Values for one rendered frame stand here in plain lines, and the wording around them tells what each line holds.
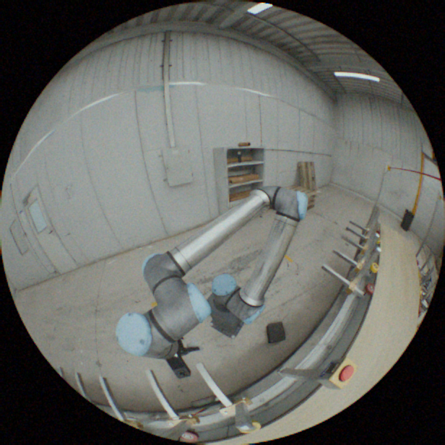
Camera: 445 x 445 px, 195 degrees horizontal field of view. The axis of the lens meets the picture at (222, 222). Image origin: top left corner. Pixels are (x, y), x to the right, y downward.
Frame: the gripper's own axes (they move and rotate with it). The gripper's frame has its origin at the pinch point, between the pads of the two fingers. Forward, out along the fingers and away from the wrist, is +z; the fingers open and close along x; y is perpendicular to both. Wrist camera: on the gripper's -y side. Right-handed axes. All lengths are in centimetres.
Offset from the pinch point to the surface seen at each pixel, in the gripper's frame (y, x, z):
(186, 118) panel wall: 225, -73, -120
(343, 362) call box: -28, -34, -28
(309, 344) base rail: -30, -54, 24
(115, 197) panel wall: 225, 72, -17
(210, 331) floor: 28, -8, 94
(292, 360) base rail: -30, -41, 24
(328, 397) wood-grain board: -58, -34, 4
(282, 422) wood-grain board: -52, -14, 4
